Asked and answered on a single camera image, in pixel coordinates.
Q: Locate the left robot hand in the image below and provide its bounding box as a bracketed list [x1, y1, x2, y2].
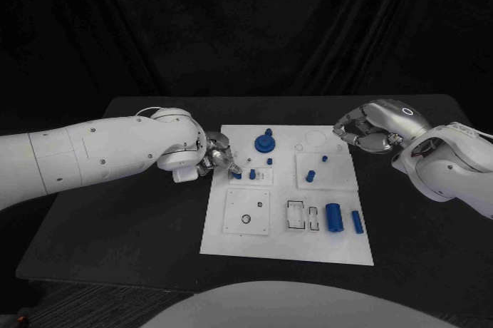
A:
[195, 130, 244, 178]

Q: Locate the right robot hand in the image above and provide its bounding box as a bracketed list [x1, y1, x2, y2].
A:
[332, 98, 433, 155]

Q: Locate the white task board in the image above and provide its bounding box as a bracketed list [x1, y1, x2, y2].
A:
[199, 123, 375, 267]

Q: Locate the blue gear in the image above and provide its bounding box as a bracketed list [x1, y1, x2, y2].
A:
[254, 128, 277, 154]

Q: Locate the thick blue cylinder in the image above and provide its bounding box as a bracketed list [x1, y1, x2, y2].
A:
[325, 203, 345, 234]

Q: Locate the thin blue cylinder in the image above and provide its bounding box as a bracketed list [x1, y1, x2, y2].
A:
[350, 210, 365, 235]

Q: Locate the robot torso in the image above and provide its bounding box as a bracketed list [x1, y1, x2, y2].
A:
[140, 280, 463, 328]

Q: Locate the white cable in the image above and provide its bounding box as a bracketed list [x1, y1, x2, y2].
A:
[134, 106, 165, 118]

